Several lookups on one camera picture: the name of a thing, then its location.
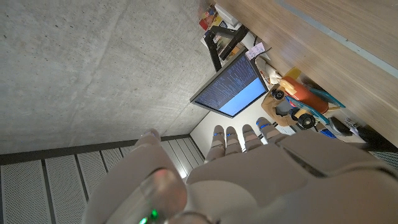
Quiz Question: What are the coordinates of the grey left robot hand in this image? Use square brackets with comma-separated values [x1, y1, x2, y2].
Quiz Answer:
[81, 116, 398, 224]

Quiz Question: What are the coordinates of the brown cardboard cutout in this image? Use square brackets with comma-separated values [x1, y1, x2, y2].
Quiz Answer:
[261, 92, 297, 128]

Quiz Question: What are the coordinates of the black computer mouse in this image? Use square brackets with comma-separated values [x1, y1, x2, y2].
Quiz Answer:
[328, 116, 354, 137]

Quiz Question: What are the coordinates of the black computer monitor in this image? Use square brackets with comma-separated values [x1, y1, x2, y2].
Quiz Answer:
[189, 49, 270, 119]

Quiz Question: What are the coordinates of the paper note on monitor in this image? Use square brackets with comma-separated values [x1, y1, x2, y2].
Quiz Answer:
[245, 42, 266, 61]

